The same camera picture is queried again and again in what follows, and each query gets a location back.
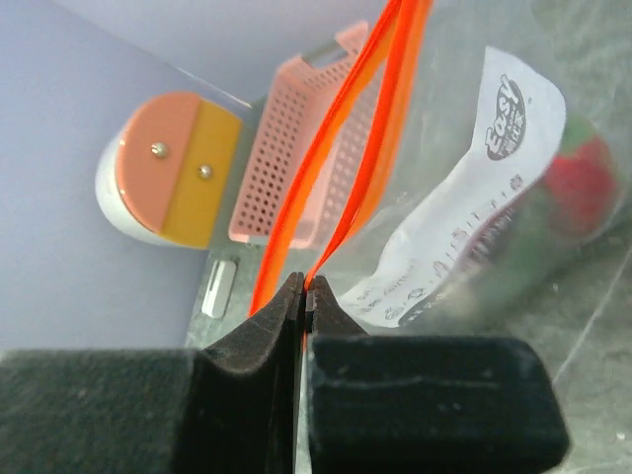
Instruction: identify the pink perforated plastic basket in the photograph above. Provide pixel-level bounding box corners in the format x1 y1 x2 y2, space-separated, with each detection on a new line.
228 21 383 249

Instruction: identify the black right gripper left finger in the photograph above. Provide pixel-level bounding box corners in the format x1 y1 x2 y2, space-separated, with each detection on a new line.
1 274 304 473

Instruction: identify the orange zip bag with vegetables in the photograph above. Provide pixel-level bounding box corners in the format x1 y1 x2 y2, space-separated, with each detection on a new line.
246 0 632 396

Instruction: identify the round white drawer organizer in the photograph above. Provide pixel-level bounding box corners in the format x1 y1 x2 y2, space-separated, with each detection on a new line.
95 91 244 250

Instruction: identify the small white rectangular device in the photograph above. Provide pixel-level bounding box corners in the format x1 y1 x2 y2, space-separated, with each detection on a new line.
200 257 239 320

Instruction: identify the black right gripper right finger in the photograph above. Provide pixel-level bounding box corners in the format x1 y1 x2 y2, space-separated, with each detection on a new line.
305 276 571 473

